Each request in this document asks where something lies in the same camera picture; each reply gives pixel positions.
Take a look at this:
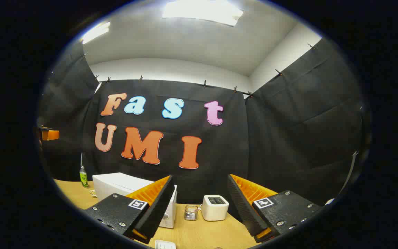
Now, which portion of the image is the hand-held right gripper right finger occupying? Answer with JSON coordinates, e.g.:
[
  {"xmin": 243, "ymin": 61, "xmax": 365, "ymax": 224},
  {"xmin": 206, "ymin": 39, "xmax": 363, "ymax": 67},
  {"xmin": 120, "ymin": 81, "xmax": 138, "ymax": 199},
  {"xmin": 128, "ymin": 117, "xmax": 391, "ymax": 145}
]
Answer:
[{"xmin": 227, "ymin": 174, "xmax": 324, "ymax": 243}]

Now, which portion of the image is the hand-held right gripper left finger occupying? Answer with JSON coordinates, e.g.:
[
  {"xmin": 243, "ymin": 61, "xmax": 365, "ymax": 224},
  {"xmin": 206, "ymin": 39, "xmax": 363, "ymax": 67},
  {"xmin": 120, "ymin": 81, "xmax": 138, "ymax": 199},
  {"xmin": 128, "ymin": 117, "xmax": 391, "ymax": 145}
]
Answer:
[{"xmin": 83, "ymin": 175, "xmax": 175, "ymax": 244}]

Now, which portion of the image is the white microwave oven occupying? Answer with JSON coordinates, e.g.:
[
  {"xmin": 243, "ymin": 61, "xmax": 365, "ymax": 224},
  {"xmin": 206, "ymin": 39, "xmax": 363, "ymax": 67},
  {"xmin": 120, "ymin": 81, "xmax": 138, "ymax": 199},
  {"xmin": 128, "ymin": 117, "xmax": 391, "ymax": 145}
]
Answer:
[{"xmin": 92, "ymin": 172, "xmax": 178, "ymax": 229}]

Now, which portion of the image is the white cube appliance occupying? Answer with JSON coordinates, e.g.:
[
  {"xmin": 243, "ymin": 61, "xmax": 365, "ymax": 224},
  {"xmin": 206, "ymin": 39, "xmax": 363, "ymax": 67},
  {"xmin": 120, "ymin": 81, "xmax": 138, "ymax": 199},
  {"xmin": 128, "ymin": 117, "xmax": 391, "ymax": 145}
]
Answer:
[{"xmin": 202, "ymin": 195, "xmax": 229, "ymax": 222}]

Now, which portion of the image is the small clear glass jar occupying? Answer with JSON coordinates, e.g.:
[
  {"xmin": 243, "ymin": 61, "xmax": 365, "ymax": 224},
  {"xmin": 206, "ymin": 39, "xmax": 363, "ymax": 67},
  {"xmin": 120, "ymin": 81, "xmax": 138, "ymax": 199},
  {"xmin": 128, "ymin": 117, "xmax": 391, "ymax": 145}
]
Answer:
[{"xmin": 184, "ymin": 205, "xmax": 199, "ymax": 221}]

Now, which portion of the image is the green label glass bottle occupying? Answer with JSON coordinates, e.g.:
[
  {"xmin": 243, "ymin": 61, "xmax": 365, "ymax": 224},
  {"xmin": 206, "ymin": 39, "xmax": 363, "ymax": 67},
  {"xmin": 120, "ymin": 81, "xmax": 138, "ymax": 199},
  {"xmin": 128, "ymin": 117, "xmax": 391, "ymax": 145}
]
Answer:
[{"xmin": 79, "ymin": 165, "xmax": 89, "ymax": 188}]

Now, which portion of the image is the ceiling light panel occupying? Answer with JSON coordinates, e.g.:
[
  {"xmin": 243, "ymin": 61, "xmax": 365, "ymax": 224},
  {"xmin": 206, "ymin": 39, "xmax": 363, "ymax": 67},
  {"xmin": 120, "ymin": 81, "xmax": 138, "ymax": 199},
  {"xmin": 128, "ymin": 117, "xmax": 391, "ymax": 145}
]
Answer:
[
  {"xmin": 162, "ymin": 0, "xmax": 244, "ymax": 27},
  {"xmin": 82, "ymin": 21, "xmax": 111, "ymax": 45}
]

